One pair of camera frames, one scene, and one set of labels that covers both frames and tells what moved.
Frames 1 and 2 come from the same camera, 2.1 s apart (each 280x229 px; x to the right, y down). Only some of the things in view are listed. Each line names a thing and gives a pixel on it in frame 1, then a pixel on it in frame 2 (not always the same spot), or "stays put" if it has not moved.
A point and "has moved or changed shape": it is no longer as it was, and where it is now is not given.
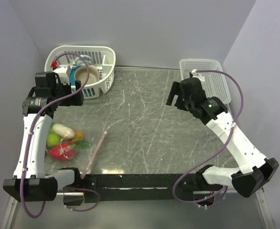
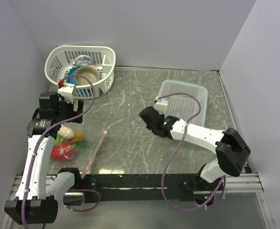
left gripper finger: x=78 y=99 to x=80 y=110
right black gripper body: x=190 y=104 to x=161 y=115
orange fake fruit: x=78 y=136 stays put
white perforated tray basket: x=215 y=84 has moved or changed shape
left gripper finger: x=45 y=79 to x=48 y=102
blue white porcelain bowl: x=79 y=60 stays put
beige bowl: x=81 y=74 stays put
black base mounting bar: x=102 y=187 stays put
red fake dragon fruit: x=63 y=151 stays put
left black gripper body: x=62 y=90 to x=66 y=110
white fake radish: x=63 y=131 stays put
